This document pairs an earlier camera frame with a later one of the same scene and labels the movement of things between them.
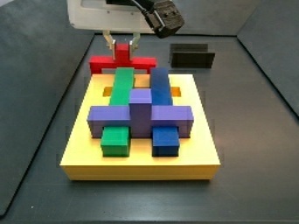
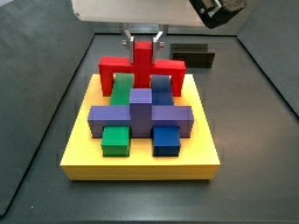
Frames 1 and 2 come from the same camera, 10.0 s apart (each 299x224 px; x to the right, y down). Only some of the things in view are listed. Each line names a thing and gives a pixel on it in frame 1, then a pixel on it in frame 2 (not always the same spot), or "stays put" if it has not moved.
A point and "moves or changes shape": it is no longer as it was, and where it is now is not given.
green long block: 116,136 stays put
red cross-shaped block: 122,61 moves or changes shape
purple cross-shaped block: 140,115 stays put
